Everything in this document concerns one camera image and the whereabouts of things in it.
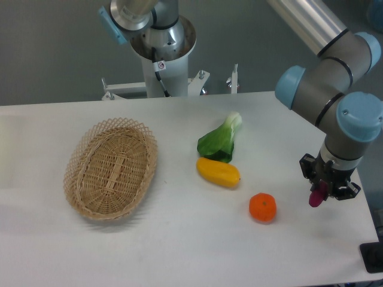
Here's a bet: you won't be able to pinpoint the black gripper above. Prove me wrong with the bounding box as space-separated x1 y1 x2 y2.
299 154 361 200

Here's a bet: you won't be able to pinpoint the purple sweet potato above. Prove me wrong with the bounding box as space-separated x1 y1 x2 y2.
308 181 327 207

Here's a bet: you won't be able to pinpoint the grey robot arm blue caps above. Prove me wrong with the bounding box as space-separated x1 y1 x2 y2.
98 1 382 207

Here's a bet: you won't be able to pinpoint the orange tangerine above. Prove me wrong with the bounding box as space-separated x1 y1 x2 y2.
248 193 277 222

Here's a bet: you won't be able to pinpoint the black device at table edge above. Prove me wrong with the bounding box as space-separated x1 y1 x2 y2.
359 242 382 274

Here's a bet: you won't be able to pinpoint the yellow mango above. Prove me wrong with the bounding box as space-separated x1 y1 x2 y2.
196 157 241 188

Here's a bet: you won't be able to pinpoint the green bok choy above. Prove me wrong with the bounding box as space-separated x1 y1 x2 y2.
197 112 242 163

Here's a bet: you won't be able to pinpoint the woven wicker basket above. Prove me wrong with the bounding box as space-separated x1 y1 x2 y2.
63 118 157 221

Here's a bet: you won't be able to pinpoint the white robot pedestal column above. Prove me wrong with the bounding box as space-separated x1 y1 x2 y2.
130 16 196 98

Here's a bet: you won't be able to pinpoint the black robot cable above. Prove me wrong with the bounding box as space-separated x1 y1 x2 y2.
151 47 171 98

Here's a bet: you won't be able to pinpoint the white metal base frame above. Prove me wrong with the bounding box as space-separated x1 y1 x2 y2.
100 63 240 100

